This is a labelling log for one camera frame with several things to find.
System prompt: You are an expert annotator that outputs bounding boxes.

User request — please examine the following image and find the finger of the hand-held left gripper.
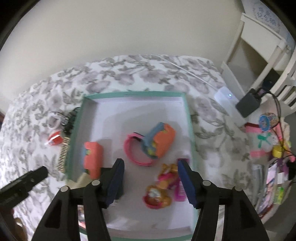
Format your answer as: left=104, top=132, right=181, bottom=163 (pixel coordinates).
left=0, top=166, right=49, bottom=207

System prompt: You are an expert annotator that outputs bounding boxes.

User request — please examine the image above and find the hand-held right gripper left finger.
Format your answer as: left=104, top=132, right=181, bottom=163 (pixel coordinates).
left=31, top=158, right=125, bottom=241

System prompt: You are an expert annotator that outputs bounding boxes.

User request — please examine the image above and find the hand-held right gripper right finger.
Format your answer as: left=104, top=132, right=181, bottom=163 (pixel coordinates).
left=178, top=160, right=270, bottom=241

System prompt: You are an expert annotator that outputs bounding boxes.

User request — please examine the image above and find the purple lip balm tube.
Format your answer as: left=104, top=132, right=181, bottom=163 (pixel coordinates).
left=174, top=158, right=191, bottom=202

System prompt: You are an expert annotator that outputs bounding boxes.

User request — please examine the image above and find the orange pink toy figure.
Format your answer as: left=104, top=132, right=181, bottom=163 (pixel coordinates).
left=144, top=163, right=179, bottom=209

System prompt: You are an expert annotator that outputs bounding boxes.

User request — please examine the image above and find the small coral orange toy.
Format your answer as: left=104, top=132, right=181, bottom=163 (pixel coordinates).
left=81, top=141, right=105, bottom=179

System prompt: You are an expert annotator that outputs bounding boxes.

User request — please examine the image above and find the pink smart watch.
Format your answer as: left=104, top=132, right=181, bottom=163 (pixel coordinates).
left=124, top=132, right=158, bottom=166

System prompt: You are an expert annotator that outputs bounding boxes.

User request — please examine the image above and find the orange blue toy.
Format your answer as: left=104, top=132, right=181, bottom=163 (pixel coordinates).
left=142, top=122, right=176, bottom=159

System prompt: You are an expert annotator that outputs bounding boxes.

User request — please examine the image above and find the teal cardboard box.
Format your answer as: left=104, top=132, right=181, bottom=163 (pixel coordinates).
left=67, top=91, right=200, bottom=241

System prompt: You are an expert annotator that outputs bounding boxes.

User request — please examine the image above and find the cream Greek-key pattern comb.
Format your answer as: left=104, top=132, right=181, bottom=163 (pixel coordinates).
left=57, top=135, right=71, bottom=173

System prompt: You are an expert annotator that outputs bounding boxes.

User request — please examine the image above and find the red and white tube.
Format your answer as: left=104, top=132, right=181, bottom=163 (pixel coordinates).
left=47, top=130, right=63, bottom=147

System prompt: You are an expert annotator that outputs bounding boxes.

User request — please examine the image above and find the white plastic toy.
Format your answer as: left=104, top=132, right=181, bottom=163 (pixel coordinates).
left=48, top=112, right=63, bottom=130

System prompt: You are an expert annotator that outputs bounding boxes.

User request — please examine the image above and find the black toy car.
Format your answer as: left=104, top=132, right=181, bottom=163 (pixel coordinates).
left=61, top=107, right=80, bottom=133

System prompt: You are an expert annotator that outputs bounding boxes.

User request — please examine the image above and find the pile of colourful packets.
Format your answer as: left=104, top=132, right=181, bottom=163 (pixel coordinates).
left=252, top=160, right=292, bottom=219

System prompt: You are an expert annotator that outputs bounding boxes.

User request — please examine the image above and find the pink white gift bag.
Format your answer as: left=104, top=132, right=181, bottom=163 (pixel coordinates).
left=245, top=123, right=281, bottom=158

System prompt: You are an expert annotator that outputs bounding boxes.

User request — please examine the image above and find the white electronic device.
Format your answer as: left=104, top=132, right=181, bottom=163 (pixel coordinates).
left=214, top=87, right=239, bottom=117

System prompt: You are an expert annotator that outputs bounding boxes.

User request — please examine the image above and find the yellow round object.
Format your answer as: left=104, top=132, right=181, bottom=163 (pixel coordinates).
left=272, top=146, right=284, bottom=158

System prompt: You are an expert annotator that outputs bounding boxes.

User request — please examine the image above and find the black power adapter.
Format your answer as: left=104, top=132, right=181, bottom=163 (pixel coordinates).
left=235, top=89, right=263, bottom=118

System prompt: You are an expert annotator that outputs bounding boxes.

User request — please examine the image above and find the round colourful tin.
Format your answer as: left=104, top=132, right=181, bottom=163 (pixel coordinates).
left=258, top=113, right=278, bottom=131

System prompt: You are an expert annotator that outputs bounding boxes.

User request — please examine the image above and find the white wooden furniture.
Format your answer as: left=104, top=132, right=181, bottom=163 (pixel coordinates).
left=220, top=12, right=296, bottom=107

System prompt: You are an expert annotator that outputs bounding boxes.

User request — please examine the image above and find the blue floral fabric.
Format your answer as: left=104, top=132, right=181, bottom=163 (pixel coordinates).
left=242, top=0, right=288, bottom=37

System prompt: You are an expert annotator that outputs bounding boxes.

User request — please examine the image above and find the black cable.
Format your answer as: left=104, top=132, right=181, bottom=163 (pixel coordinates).
left=261, top=87, right=295, bottom=163

